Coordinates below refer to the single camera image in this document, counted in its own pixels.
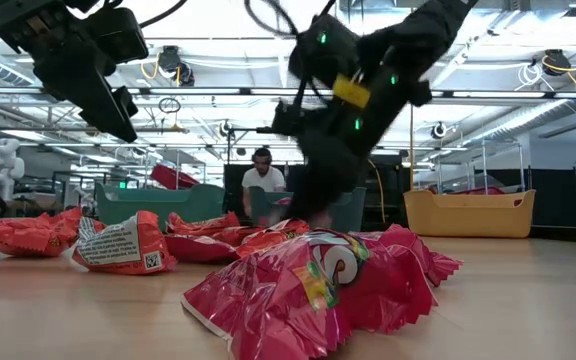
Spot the pink Twizzlers candy pack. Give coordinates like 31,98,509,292
162,232,243,265

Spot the yellow extension cable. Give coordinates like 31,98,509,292
366,158,387,225

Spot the red plastic tote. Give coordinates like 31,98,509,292
150,163,200,191

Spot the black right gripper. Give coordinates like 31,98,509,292
270,73,405,225

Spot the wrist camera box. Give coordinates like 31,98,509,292
287,13,362,94
85,5,150,65

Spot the black partition panel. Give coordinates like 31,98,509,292
223,153,405,226
527,162,576,229

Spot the yellow label tag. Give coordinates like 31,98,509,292
331,73,372,110

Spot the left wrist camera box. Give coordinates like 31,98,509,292
85,5,150,65

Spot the teal green plastic bin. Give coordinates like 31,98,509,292
95,182,227,232

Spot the yellow plastic bin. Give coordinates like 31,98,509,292
402,188,538,239

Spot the slate blue plastic bin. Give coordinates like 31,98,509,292
247,184,368,234

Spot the black metal gantry frame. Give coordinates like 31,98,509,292
226,126,275,166

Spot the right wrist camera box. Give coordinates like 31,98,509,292
287,13,362,94

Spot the person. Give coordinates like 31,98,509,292
241,146,288,220

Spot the white robot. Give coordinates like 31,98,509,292
0,138,26,204

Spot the red flat object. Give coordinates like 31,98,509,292
427,184,508,197

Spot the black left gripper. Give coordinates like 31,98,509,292
0,0,141,145

